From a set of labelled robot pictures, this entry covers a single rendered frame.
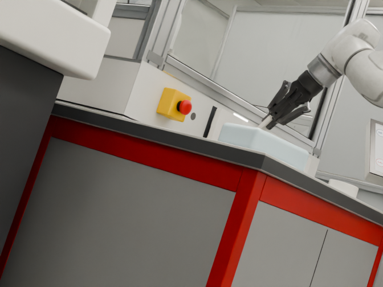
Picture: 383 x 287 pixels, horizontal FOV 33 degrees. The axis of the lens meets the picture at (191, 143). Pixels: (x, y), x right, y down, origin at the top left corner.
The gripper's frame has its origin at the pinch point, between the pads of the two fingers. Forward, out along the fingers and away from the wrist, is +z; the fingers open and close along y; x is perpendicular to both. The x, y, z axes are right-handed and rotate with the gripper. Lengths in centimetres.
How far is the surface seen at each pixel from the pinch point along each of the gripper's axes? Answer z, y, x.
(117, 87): 13.9, 8.5, 47.0
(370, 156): -9, 5, -73
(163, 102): 9.3, 2.9, 36.6
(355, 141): 5, 64, -172
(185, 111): 6.6, -2.0, 33.5
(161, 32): -3.1, 13.6, 44.0
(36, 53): 2, -20, 94
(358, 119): -4, 74, -173
